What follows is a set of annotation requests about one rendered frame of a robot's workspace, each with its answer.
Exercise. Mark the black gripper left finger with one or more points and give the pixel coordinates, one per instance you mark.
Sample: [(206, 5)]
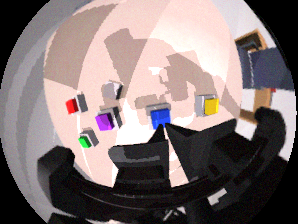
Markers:
[(155, 152)]

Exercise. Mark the yellow button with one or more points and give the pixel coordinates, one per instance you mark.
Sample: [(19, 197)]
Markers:
[(206, 105)]

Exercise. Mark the blue button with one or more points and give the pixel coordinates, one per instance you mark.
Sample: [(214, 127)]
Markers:
[(159, 114)]

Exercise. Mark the red button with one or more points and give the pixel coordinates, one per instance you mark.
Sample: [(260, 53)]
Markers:
[(77, 105)]

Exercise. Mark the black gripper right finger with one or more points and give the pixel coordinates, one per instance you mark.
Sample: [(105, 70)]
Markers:
[(191, 146)]

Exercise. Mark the purple button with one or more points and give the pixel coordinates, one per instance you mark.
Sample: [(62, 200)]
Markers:
[(108, 119)]

